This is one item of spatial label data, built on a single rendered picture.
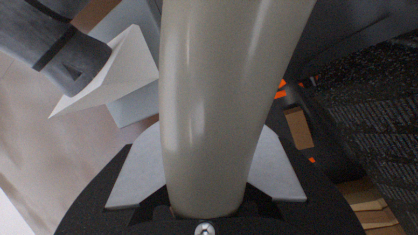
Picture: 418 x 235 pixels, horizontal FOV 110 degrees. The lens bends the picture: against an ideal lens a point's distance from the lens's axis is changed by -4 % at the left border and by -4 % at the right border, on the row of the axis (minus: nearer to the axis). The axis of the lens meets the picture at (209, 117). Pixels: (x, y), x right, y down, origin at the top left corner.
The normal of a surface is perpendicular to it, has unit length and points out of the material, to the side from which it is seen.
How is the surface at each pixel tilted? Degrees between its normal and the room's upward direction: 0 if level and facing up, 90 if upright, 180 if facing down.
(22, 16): 62
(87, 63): 53
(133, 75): 90
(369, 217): 0
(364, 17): 0
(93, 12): 0
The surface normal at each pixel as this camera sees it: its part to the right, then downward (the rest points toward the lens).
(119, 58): 0.88, -0.27
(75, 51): 0.59, -0.07
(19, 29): 0.59, 0.56
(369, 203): -0.32, 0.31
